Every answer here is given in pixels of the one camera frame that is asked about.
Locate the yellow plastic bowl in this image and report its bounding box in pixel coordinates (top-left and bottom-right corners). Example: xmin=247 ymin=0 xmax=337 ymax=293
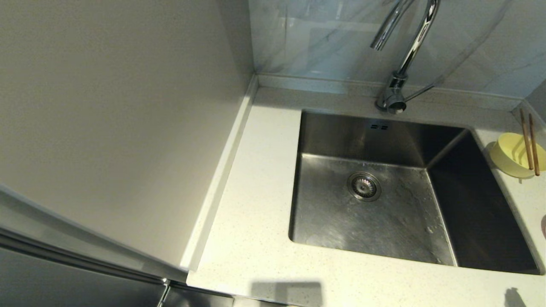
xmin=489 ymin=132 xmax=546 ymax=179

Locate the brown wooden chopstick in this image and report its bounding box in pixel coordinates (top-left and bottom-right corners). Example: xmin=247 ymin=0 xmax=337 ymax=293
xmin=529 ymin=113 xmax=541 ymax=177
xmin=519 ymin=108 xmax=534 ymax=171

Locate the stainless steel sink basin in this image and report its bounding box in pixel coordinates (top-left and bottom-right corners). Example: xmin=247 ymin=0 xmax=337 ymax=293
xmin=288 ymin=110 xmax=544 ymax=275

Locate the round metal drain strainer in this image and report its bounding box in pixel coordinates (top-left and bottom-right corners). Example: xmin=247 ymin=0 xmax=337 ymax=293
xmin=346 ymin=171 xmax=382 ymax=202

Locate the chrome gooseneck faucet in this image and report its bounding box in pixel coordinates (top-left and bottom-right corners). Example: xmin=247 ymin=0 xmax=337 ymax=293
xmin=369 ymin=0 xmax=441 ymax=115

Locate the grey base cabinet front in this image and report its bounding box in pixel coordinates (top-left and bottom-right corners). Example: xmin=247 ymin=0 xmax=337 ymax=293
xmin=166 ymin=284 xmax=234 ymax=307

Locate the grey tall cabinet door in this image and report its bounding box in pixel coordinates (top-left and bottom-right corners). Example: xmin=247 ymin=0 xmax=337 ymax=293
xmin=0 ymin=184 xmax=188 ymax=307

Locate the chrome cabinet door handle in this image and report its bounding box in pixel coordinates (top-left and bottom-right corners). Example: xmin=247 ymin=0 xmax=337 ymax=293
xmin=156 ymin=278 xmax=171 ymax=307

